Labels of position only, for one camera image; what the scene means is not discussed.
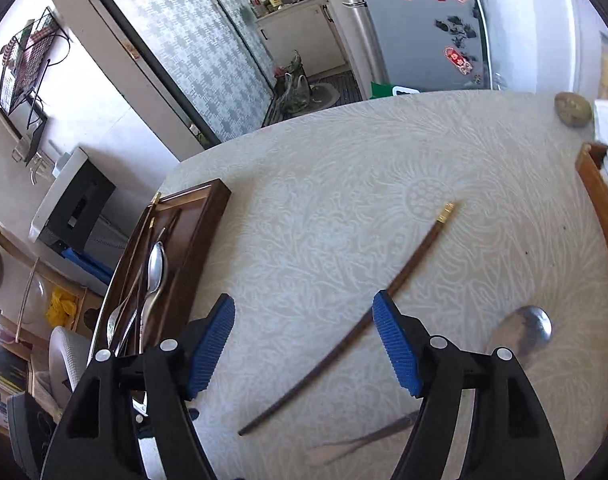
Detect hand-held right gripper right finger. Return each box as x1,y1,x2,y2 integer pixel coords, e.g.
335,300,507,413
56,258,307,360
372,290,567,480

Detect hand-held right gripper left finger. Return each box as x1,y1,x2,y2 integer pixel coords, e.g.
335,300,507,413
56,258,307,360
39,293,236,480

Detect dark wooden chopstick gold cap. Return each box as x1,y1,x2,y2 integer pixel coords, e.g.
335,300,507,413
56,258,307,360
119,217,155,321
111,192,161,311
238,202,457,437

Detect metal spoon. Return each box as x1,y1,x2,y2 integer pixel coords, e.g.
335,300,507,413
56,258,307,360
484,305,553,361
139,241,165,356

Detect dark wooden tray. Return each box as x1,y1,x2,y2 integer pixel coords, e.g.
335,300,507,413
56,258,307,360
86,178,232,441

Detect beige fringed cloth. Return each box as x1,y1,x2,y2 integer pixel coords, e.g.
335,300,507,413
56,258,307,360
34,370,67,411

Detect bookshelf with books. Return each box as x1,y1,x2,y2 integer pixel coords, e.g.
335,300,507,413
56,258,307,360
0,330,35,431

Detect white mesh chair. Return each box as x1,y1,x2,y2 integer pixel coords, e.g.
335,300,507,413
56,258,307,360
48,325,92,391

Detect yellow plastic bag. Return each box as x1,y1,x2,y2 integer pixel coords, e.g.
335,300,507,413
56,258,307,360
45,287,80,328

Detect wooden box clover hole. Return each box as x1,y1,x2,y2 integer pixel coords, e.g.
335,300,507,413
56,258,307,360
69,285,105,333

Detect clear plastic dome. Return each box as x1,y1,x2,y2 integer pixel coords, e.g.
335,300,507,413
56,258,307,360
16,275,50,326

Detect wooden pole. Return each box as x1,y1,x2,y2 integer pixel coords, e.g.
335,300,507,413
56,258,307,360
0,207,92,293

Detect white washbasin black cabinet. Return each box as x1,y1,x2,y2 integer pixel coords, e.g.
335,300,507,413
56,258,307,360
29,146,117,256

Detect wooden chair back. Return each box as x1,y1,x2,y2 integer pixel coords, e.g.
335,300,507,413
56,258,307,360
575,141,608,436

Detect green paper bag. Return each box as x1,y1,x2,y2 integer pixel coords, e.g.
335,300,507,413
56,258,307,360
370,81,422,101

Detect oval floor rug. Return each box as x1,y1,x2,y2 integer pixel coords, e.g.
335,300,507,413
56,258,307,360
304,82,342,108

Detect bag of green vegetables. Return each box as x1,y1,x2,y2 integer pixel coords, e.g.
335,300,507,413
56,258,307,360
274,50,312,113

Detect brown potato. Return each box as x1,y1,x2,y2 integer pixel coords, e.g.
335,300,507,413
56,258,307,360
554,91,594,128

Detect patterned glass sliding door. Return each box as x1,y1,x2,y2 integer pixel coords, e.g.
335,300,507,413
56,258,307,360
71,0,277,148

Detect grey refrigerator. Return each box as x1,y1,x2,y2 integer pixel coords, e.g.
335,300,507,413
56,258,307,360
329,0,494,98

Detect white kitchen cabinets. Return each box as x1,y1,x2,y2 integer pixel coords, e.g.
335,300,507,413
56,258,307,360
239,0,352,78

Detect black wire wall rack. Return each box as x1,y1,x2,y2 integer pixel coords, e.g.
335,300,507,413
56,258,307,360
0,6,72,166

